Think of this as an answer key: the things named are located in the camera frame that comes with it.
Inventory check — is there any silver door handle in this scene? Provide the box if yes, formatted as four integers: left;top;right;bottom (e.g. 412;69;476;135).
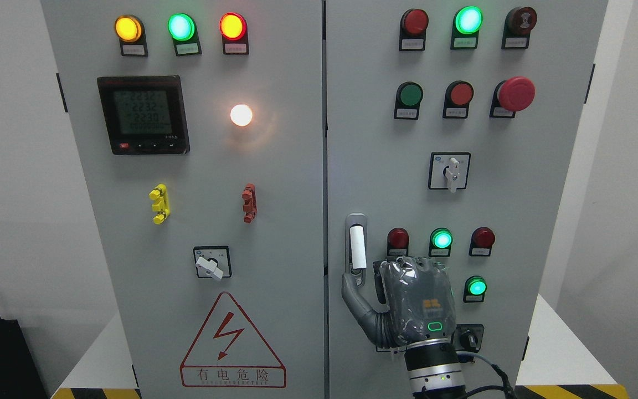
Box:
344;213;367;287

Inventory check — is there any left grey cabinet door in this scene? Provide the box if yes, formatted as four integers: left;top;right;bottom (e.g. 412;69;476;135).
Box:
42;1;326;398

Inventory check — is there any grey cabinet door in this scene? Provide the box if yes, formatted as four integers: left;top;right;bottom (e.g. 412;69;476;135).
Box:
326;1;608;398
42;1;326;398

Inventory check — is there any right grey cabinet door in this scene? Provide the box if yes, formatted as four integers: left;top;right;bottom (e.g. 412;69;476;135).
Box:
326;1;608;398

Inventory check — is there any red terminal connector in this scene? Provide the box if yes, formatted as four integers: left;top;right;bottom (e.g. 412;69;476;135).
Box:
241;183;258;224

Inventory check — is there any red lamp middle left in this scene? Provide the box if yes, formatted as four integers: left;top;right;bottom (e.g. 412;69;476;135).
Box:
387;227;409;257

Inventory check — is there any white lit indicator lamp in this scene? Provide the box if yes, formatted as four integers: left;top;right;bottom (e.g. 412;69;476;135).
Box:
230;104;254;127

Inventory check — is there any green lit lamp middle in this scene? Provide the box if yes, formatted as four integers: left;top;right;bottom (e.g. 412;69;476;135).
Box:
429;227;453;257

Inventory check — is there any green lit lamp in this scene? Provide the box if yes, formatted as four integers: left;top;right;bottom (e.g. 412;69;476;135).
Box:
429;227;453;257
450;6;483;50

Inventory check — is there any green push button upper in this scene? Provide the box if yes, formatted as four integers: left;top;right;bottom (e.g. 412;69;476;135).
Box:
393;81;424;120

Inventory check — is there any yellow terminal connector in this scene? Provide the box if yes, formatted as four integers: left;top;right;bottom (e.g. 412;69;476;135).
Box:
148;183;171;225

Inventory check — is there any red lamp middle right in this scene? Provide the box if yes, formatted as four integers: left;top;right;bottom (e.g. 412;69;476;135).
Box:
469;227;496;257

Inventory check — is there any red push button upper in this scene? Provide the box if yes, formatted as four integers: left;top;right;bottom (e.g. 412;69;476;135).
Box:
443;80;474;119

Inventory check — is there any red electric hazard warning sign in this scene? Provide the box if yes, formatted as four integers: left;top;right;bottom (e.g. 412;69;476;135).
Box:
179;292;286;388

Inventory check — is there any green lit button lower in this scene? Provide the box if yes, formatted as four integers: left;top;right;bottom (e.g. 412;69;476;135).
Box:
462;275;488;303

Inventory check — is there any red lit indicator lamp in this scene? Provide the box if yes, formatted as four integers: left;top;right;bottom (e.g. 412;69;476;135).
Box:
219;12;250;55

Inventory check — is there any black digital power meter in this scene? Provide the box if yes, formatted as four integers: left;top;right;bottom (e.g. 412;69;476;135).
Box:
97;75;191;156

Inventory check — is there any red indicator lamp top right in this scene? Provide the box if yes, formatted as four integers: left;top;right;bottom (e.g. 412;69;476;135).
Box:
398;8;429;52

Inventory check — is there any green indicator lamp top left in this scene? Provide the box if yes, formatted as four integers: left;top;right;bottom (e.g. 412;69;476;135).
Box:
167;13;202;57

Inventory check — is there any red emergency stop mushroom button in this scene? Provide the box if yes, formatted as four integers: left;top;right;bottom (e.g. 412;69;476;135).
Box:
489;76;536;119

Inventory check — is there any green lit lamp top right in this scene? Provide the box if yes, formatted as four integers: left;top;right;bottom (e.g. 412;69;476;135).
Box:
450;6;483;50

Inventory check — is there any yellow indicator lamp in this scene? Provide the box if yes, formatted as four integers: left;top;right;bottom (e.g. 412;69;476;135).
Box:
115;14;148;57

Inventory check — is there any dark red buzzer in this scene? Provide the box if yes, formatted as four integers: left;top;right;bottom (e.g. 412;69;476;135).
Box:
501;7;538;50

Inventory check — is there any white rotary switch left door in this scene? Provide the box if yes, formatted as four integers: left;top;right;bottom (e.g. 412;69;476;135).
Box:
193;245;233;281

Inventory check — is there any white rotary switch upper right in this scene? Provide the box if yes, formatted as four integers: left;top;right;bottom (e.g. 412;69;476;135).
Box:
428;152;471;193

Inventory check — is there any white rotary switch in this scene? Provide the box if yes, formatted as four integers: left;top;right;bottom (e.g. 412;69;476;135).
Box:
428;152;471;193
374;346;406;361

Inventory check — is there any white rotary switch lower right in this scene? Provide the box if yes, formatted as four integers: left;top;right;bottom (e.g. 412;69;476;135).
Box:
374;346;406;361

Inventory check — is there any black rotary knob switch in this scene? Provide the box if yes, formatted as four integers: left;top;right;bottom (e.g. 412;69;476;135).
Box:
451;324;485;353

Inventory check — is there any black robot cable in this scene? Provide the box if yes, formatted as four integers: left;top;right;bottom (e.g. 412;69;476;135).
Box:
455;350;519;399

